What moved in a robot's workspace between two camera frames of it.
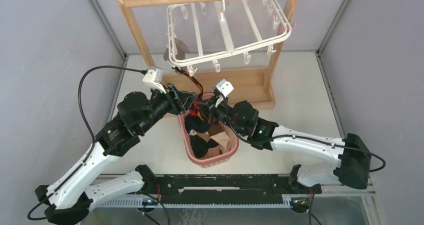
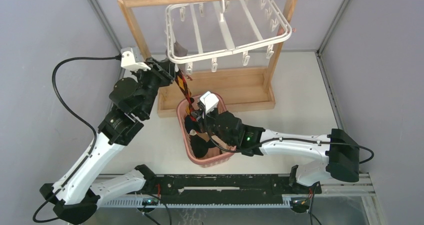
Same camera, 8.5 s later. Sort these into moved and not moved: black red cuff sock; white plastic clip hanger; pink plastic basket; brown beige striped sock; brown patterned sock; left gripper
Moved: brown patterned sock; left gripper
Not moved: brown beige striped sock; white plastic clip hanger; black red cuff sock; pink plastic basket
